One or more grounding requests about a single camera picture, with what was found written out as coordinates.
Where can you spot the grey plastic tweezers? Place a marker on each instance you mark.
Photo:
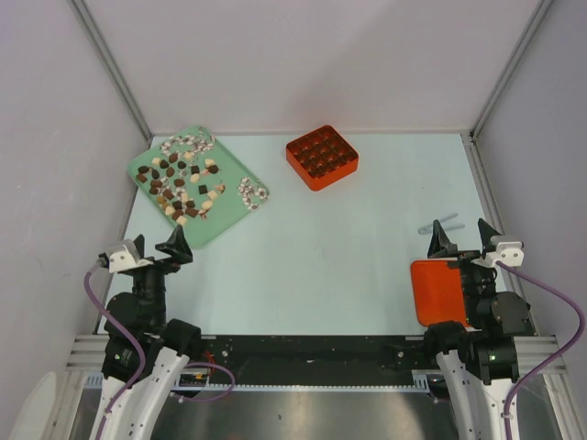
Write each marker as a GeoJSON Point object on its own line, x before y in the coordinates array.
{"type": "Point", "coordinates": [447, 222]}

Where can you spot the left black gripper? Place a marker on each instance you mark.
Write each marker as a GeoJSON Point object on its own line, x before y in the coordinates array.
{"type": "Point", "coordinates": [176, 246]}

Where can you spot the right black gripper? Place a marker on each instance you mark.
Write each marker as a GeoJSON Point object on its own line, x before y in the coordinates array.
{"type": "Point", "coordinates": [440, 246]}

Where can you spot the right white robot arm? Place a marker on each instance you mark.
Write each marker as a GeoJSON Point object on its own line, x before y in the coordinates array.
{"type": "Point", "coordinates": [473, 338]}

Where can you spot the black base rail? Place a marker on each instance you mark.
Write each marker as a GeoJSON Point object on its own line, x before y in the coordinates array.
{"type": "Point", "coordinates": [340, 361]}

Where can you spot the orange chocolate box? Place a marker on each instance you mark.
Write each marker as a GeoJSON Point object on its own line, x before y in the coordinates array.
{"type": "Point", "coordinates": [322, 157]}

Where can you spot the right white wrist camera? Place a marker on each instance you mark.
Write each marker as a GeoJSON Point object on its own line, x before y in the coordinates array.
{"type": "Point", "coordinates": [506, 250]}

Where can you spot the green floral tray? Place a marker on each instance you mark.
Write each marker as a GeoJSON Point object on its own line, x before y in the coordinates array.
{"type": "Point", "coordinates": [197, 183]}

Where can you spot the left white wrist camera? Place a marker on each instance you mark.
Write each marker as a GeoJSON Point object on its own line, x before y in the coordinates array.
{"type": "Point", "coordinates": [121, 258]}

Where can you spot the orange box lid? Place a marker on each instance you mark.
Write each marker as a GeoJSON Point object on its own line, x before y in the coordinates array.
{"type": "Point", "coordinates": [437, 292]}

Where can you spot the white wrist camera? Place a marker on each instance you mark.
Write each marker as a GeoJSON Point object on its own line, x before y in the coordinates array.
{"type": "Point", "coordinates": [506, 250]}
{"type": "Point", "coordinates": [121, 258]}

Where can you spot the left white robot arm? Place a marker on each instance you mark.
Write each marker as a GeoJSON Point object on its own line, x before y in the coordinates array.
{"type": "Point", "coordinates": [145, 351]}

